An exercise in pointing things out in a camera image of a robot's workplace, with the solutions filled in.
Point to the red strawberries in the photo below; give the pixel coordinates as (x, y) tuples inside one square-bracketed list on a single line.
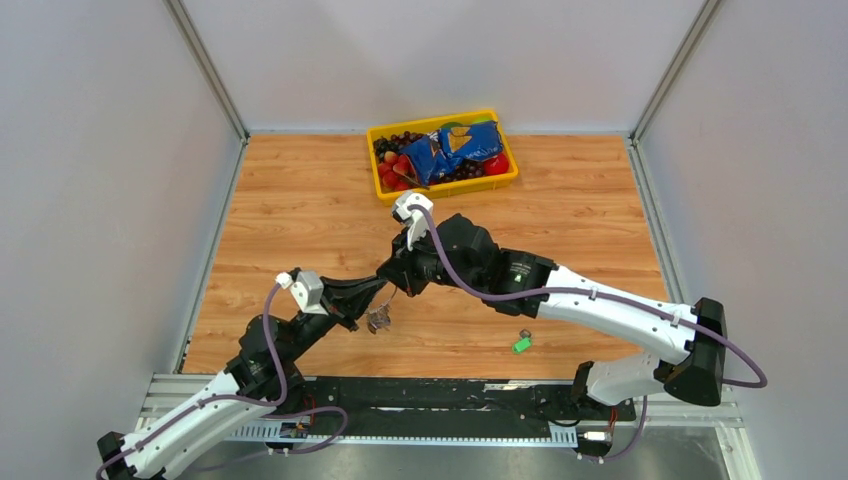
[(395, 172)]

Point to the yellow plastic bin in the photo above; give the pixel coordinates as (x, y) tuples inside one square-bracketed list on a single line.
[(426, 126)]

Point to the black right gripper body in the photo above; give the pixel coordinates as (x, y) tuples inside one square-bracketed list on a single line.
[(423, 253)]

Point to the dark grape bunch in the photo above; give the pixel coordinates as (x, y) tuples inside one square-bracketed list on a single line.
[(394, 143)]

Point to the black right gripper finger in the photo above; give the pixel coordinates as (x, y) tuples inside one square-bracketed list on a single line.
[(409, 283), (396, 269)]

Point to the red tomato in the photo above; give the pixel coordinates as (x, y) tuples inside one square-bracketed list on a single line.
[(496, 165)]

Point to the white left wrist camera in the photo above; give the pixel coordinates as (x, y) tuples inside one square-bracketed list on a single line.
[(306, 288)]

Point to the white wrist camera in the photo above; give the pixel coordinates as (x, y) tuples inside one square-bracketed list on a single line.
[(306, 288), (411, 210)]

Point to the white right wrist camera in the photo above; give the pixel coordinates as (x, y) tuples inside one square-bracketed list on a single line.
[(411, 210)]

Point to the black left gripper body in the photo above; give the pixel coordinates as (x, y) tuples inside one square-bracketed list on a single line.
[(309, 328)]

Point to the large metal keyring with keys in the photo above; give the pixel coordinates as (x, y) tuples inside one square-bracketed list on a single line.
[(378, 314)]

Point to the green tagged key bunch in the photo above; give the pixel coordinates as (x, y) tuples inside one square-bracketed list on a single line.
[(524, 342)]

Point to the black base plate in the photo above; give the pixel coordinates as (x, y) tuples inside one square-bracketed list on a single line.
[(432, 408)]

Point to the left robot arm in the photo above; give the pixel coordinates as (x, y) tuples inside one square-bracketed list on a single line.
[(253, 385)]

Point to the blue snack bag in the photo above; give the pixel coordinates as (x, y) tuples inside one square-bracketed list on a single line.
[(454, 153)]

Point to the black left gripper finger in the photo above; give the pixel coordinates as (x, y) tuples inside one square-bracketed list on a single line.
[(349, 306), (352, 290)]

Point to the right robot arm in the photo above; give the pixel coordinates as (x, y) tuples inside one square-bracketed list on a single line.
[(682, 353)]

